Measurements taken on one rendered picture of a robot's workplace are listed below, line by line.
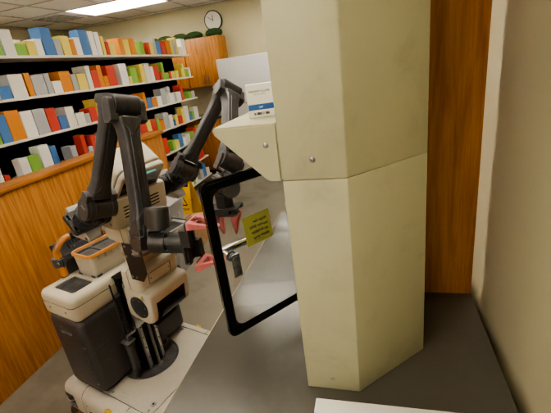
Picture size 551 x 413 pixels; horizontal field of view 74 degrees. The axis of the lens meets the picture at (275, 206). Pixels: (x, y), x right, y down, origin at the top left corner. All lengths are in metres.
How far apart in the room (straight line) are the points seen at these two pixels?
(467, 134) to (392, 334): 0.50
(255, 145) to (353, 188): 0.18
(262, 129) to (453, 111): 0.52
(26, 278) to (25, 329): 0.31
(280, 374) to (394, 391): 0.25
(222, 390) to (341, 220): 0.49
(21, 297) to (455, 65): 2.56
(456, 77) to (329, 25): 0.46
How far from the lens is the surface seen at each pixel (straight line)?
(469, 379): 0.94
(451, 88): 0.98
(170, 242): 1.00
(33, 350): 2.90
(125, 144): 1.09
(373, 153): 0.65
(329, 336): 0.79
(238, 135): 0.64
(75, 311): 1.80
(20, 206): 2.74
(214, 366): 0.98
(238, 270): 0.87
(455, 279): 1.15
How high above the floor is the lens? 1.60
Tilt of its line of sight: 21 degrees down
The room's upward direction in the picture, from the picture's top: 8 degrees counter-clockwise
